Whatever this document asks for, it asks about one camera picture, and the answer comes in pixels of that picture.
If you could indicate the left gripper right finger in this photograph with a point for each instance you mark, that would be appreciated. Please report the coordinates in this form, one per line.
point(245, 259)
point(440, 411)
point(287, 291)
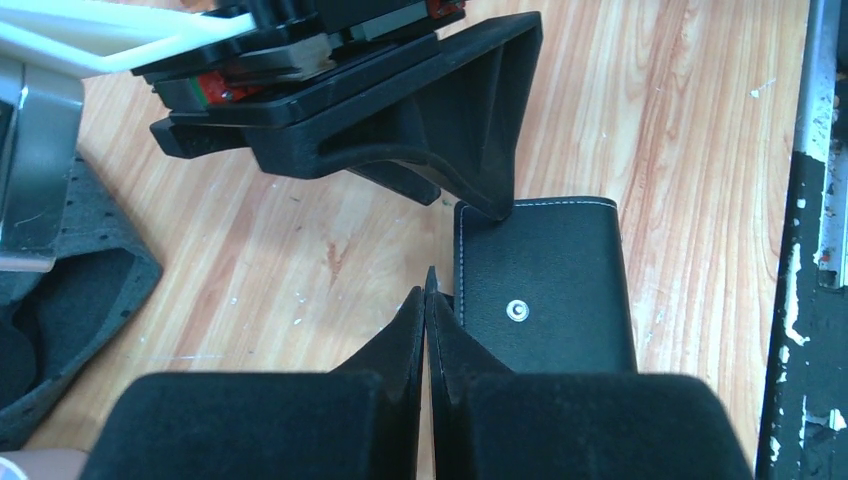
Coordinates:
point(490, 422)

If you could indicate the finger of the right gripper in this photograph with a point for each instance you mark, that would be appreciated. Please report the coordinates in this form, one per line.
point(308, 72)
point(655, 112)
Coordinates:
point(282, 153)
point(461, 107)

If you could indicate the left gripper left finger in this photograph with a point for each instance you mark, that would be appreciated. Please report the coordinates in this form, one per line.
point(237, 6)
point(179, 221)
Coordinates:
point(357, 421)

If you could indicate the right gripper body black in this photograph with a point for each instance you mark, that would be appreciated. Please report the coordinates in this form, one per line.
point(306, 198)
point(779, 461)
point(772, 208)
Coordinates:
point(289, 42)

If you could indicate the black leather card holder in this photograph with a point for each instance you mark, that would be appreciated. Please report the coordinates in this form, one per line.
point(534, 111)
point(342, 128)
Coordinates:
point(545, 290)

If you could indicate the pink oval tray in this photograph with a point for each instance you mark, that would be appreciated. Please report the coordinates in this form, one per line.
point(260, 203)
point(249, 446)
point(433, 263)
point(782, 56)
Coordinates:
point(44, 464)

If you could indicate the dark grey dotted cloth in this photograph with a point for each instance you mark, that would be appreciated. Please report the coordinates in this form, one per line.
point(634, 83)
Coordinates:
point(54, 323)

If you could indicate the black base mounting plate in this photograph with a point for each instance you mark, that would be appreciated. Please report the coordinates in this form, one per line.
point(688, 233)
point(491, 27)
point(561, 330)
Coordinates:
point(803, 432)

